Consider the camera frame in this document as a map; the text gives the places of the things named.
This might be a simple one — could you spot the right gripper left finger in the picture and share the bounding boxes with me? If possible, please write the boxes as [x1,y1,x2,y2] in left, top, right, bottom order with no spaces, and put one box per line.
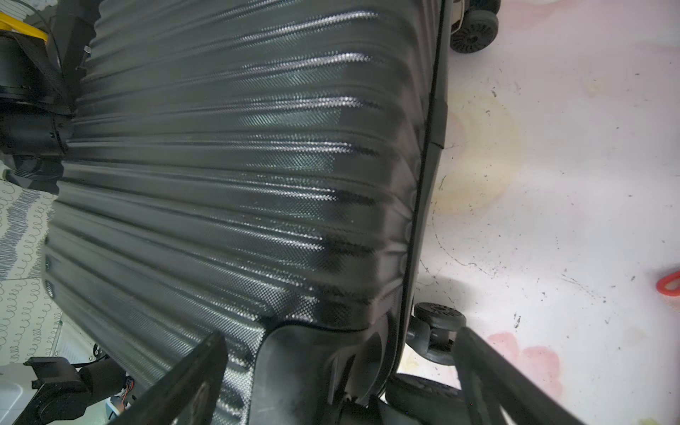
[113,331,228,424]

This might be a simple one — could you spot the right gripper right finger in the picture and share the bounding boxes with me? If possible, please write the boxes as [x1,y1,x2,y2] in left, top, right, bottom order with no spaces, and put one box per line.
[454,328,581,425]

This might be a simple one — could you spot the black hard-shell suitcase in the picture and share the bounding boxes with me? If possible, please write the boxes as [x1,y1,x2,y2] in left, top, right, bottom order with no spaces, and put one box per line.
[44,1,501,424]

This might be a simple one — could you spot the red white work glove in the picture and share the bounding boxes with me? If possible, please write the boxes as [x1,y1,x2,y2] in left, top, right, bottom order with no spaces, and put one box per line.
[655,271,680,298]

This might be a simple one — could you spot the black toolbox yellow handle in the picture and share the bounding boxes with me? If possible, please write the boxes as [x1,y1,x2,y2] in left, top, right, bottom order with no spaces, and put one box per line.
[1,12,74,115]

